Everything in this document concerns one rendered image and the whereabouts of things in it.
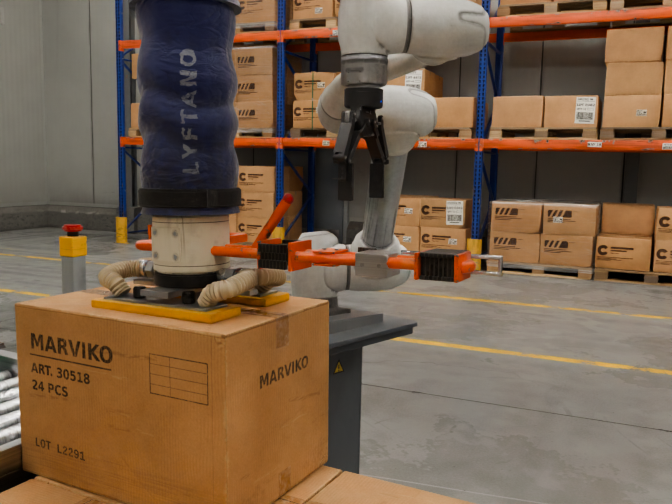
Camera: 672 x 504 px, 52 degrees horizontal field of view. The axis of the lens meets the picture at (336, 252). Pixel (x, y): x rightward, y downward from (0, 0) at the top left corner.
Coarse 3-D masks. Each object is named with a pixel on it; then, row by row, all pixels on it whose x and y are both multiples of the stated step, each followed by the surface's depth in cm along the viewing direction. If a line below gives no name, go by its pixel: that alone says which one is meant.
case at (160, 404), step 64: (64, 320) 150; (128, 320) 141; (256, 320) 142; (320, 320) 161; (64, 384) 152; (128, 384) 143; (192, 384) 134; (256, 384) 139; (320, 384) 163; (64, 448) 154; (128, 448) 145; (192, 448) 136; (256, 448) 141; (320, 448) 165
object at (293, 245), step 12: (264, 240) 144; (276, 240) 148; (288, 240) 149; (300, 240) 148; (264, 252) 142; (276, 252) 140; (288, 252) 139; (264, 264) 142; (276, 264) 140; (288, 264) 140; (300, 264) 143
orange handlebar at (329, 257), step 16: (144, 240) 164; (240, 240) 178; (240, 256) 147; (256, 256) 145; (304, 256) 139; (320, 256) 137; (336, 256) 136; (352, 256) 134; (400, 256) 134; (464, 272) 124
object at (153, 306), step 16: (144, 288) 152; (96, 304) 153; (112, 304) 150; (128, 304) 148; (144, 304) 148; (160, 304) 146; (176, 304) 145; (192, 304) 145; (224, 304) 145; (192, 320) 140; (208, 320) 138
